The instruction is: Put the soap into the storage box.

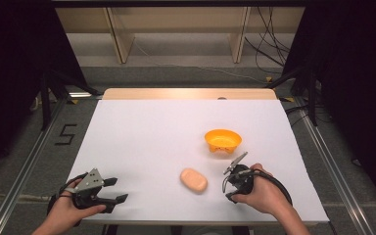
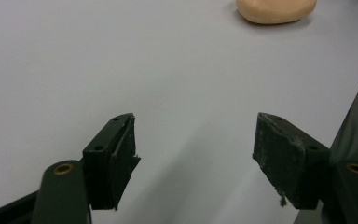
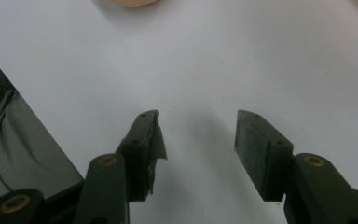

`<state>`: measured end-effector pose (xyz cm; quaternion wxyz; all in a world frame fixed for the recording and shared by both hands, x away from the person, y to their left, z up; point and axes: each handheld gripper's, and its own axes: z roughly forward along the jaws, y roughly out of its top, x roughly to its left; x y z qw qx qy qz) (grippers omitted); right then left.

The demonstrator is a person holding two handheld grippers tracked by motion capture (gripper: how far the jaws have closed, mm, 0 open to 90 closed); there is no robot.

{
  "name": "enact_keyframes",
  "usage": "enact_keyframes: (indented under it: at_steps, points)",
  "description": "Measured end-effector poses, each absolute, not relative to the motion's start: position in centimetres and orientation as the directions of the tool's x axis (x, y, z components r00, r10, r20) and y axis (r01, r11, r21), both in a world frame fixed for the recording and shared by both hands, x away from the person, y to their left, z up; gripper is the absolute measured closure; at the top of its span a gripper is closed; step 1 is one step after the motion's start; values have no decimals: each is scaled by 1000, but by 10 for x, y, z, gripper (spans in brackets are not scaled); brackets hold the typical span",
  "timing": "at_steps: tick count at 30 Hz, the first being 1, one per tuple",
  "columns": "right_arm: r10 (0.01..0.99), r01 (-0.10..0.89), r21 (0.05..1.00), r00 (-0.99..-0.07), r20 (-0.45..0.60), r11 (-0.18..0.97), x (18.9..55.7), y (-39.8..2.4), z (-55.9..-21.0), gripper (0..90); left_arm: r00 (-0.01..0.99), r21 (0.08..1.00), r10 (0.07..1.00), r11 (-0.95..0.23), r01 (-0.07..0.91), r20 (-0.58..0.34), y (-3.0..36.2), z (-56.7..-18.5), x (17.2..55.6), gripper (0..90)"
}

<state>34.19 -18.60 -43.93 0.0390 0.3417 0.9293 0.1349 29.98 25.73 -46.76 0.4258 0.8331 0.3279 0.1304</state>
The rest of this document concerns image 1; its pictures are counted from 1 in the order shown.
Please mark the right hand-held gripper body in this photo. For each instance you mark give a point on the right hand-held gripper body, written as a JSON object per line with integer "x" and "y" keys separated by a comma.
{"x": 241, "y": 179}

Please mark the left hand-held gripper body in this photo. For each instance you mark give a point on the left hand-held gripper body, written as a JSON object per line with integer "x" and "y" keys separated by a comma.
{"x": 89, "y": 184}

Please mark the orange plastic bowl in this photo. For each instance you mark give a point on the orange plastic bowl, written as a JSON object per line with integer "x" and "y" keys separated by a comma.
{"x": 223, "y": 140}

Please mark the person's right hand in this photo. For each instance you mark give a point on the person's right hand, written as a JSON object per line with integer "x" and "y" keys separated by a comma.
{"x": 264, "y": 192}

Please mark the person's left hand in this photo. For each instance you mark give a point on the person's left hand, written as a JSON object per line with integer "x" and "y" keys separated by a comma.
{"x": 63, "y": 210}

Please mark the white paper sheet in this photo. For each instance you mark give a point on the white paper sheet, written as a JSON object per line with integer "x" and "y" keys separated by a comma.
{"x": 163, "y": 140}

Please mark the yellow tape piece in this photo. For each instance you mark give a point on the yellow tape piece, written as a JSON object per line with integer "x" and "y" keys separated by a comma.
{"x": 74, "y": 101}
{"x": 269, "y": 79}
{"x": 287, "y": 99}

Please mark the light wooden table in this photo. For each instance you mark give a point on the light wooden table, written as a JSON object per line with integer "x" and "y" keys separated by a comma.
{"x": 176, "y": 93}

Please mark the black metal stand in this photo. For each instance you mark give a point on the black metal stand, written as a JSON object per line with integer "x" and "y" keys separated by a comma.
{"x": 47, "y": 98}
{"x": 312, "y": 98}

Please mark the dark curtain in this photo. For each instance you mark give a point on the dark curtain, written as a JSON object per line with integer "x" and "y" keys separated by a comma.
{"x": 13, "y": 65}
{"x": 355, "y": 81}

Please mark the light wooden shelf unit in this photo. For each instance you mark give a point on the light wooden shelf unit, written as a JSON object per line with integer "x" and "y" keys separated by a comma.
{"x": 124, "y": 36}

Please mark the aluminium floor rail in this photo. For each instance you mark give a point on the aluminium floor rail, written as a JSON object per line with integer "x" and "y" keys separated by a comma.
{"x": 29, "y": 163}
{"x": 333, "y": 166}

